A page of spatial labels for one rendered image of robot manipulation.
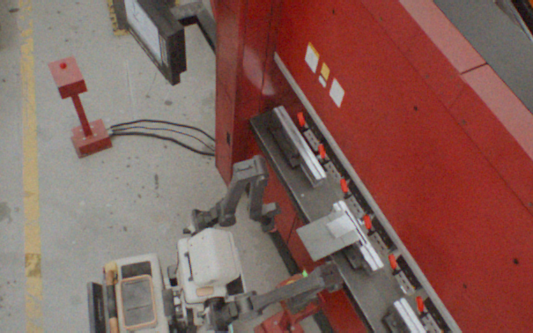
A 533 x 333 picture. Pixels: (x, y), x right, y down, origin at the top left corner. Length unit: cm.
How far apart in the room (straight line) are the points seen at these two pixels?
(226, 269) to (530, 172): 119
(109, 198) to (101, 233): 26
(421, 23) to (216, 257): 116
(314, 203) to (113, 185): 162
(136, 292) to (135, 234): 114
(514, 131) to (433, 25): 40
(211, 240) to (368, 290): 92
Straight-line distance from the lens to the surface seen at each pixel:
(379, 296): 277
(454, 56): 165
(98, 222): 382
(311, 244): 264
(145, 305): 262
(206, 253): 219
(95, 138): 400
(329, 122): 243
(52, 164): 410
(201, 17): 313
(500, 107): 159
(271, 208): 245
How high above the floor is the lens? 342
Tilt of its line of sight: 60 degrees down
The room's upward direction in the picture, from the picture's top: 10 degrees clockwise
